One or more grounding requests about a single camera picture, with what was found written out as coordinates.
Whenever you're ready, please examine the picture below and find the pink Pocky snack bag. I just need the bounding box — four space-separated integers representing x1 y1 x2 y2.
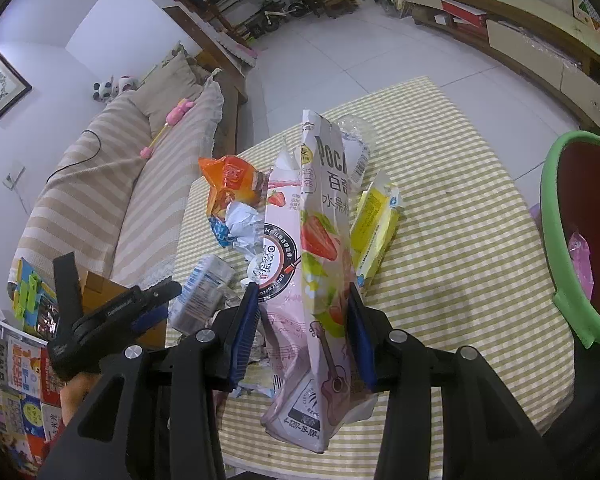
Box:
260 110 375 453

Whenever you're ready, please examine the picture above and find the orange snack bag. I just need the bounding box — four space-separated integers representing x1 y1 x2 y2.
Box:
198 155 268 220

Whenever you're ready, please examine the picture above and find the yellow snack wrapper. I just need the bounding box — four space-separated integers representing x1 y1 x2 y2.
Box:
351 170 403 295

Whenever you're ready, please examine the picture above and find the green rimmed red trash bin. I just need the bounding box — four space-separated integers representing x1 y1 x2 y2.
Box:
540 131 600 348

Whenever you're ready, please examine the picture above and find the left hand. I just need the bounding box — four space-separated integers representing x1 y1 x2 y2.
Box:
59 372 100 426

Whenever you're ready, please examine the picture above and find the brown cardboard box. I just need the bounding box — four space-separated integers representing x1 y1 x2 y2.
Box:
73 271 172 352

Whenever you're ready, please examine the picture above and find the stack of children's books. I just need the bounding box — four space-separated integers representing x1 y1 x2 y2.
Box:
0 259 62 479

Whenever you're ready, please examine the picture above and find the white blue small carton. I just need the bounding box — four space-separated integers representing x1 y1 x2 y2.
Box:
169 255 235 336

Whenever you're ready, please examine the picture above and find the striped beige sofa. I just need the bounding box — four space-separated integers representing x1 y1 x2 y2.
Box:
14 70 232 287

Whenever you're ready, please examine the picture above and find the crumpled white paper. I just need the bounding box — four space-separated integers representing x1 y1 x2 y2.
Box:
225 200 264 261

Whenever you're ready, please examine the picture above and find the checkered yellow tablecloth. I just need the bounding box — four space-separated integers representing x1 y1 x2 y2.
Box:
173 77 574 479

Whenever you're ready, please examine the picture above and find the pink toy wand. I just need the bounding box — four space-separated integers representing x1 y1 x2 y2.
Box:
140 99 195 160

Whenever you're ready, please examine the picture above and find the panda plush toy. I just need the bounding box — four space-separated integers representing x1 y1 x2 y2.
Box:
92 76 138 103

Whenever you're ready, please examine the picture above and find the beige sofa cushion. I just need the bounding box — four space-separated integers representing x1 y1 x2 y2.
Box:
131 51 202 138

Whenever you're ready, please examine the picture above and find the clear plastic bottle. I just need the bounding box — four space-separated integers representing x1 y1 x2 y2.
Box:
336 114 377 191

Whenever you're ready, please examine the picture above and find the children's balance bike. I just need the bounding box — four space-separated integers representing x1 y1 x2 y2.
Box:
246 0 310 38

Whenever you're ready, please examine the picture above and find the long TV cabinet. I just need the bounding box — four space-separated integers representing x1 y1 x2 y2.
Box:
405 0 600 132

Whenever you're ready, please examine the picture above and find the black cable on sofa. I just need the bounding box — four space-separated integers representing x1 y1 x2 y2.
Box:
45 129 103 184

